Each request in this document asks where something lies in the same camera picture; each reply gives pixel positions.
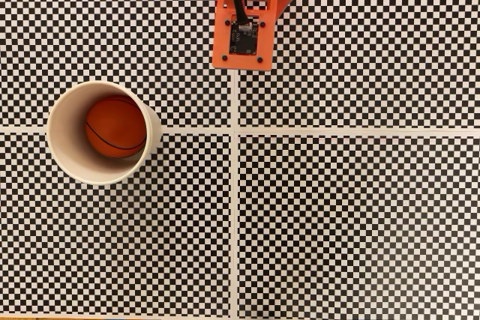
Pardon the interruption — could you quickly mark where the small orange basketball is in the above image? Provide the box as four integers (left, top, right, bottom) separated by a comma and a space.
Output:
84, 95, 148, 159

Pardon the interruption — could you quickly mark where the cream paper cup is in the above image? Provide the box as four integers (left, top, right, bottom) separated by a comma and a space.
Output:
46, 79, 163, 187

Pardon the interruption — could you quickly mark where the black white checkerboard paper sheet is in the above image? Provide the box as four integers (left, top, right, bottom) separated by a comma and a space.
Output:
234, 0, 480, 134
0, 130, 236, 318
0, 0, 236, 133
234, 133, 480, 320

